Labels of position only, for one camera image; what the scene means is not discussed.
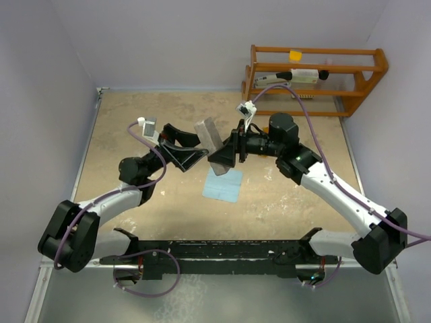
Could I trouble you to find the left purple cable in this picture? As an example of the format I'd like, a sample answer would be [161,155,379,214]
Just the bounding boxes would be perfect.
[53,122,180,298]

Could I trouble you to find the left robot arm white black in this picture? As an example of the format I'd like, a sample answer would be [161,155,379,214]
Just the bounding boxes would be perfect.
[38,118,209,273]

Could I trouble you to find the light blue cleaning cloth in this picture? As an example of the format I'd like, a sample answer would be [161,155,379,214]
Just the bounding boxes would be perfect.
[202,168,243,203]

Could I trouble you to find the wooden shelf rack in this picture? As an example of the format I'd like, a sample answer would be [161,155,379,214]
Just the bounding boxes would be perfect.
[241,44,389,117]

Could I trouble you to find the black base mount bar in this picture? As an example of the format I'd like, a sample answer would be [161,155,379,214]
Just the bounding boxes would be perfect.
[100,229,338,280]

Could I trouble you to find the staples strip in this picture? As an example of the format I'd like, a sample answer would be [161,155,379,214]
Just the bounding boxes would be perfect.
[291,94,314,100]

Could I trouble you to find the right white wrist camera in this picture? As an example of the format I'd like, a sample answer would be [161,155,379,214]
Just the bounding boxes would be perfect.
[236,100,257,133]

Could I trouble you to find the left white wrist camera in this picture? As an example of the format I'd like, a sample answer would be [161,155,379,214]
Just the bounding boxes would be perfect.
[137,117,159,141]

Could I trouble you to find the grey-brown glasses case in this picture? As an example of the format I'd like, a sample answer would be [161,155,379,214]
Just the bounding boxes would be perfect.
[194,117,229,176]

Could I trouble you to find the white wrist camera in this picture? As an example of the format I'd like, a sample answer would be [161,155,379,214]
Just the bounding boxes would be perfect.
[137,117,159,141]
[236,100,257,133]

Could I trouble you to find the white red box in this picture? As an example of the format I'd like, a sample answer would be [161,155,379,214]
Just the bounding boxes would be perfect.
[291,69,319,84]

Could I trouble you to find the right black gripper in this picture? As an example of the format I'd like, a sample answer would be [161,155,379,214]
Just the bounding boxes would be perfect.
[209,119,282,168]

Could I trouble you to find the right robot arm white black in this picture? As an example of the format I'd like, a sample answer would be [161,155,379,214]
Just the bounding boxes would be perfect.
[208,113,407,275]

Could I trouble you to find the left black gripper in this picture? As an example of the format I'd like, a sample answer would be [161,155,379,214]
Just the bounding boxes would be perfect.
[143,124,208,179]

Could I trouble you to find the purple cable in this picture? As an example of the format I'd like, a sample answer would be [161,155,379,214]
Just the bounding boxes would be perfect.
[53,122,180,298]
[252,83,431,291]

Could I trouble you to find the yellow sticky note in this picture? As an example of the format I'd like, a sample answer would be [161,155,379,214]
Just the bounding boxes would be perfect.
[289,50,302,63]

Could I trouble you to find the black round knob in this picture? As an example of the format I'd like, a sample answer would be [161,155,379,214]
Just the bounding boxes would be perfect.
[319,70,329,80]

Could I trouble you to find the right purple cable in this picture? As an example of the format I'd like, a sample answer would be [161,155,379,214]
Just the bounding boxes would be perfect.
[252,83,431,291]

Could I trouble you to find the white stapler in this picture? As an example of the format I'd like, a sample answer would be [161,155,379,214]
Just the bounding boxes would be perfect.
[253,71,292,88]

